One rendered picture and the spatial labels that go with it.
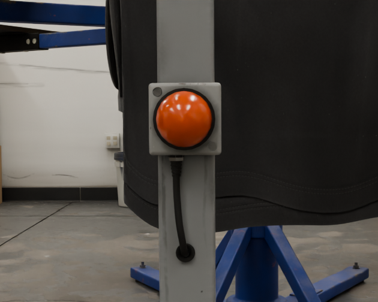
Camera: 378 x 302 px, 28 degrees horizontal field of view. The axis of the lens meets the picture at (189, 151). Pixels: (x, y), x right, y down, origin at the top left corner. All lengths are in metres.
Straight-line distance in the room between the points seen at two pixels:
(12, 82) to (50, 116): 0.37
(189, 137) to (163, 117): 0.02
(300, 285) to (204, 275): 1.48
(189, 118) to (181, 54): 0.06
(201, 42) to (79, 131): 5.03
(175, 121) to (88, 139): 5.06
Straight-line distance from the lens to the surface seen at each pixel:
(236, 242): 2.08
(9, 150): 5.68
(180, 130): 0.49
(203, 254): 0.54
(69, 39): 2.55
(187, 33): 0.53
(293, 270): 2.04
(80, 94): 5.55
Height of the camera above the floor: 0.66
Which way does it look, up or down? 3 degrees down
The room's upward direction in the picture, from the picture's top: straight up
